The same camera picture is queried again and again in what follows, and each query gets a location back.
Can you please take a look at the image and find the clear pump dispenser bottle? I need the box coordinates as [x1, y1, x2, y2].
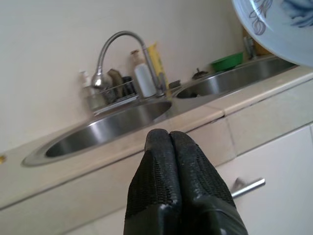
[78, 70, 98, 111]

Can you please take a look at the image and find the white plastic bottle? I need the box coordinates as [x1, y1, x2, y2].
[129, 48, 157, 98]

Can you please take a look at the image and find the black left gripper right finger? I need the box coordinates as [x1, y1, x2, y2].
[171, 131, 249, 235]

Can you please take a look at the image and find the white plate blue leaf print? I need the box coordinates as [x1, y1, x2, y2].
[231, 0, 313, 67]

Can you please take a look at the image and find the black sink stopper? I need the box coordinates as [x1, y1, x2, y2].
[192, 68, 208, 80]

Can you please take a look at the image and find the stainless steel double sink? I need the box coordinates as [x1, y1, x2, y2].
[21, 57, 303, 168]

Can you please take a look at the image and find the steel cabinet handle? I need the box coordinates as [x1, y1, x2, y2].
[230, 178, 267, 199]

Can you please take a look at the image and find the tall curved steel faucet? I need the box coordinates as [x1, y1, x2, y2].
[244, 36, 255, 60]

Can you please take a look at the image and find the green plastic bowl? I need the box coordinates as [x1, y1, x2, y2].
[210, 51, 245, 72]

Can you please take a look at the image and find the flexible gooseneck steel faucet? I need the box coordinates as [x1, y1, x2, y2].
[90, 30, 167, 98]

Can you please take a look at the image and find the white cabinet door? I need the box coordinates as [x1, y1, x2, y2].
[215, 121, 313, 235]

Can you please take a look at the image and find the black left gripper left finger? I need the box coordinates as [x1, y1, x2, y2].
[123, 129, 189, 235]

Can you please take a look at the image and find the black cup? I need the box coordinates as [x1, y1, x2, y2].
[121, 76, 136, 97]

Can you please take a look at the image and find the dark scrubbing sponge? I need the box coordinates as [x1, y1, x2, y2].
[106, 69, 125, 103]

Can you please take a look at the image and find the yellow dish soap bottle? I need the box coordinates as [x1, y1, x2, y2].
[146, 42, 171, 97]

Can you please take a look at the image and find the wire sink caddy rack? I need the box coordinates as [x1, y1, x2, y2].
[90, 80, 139, 116]

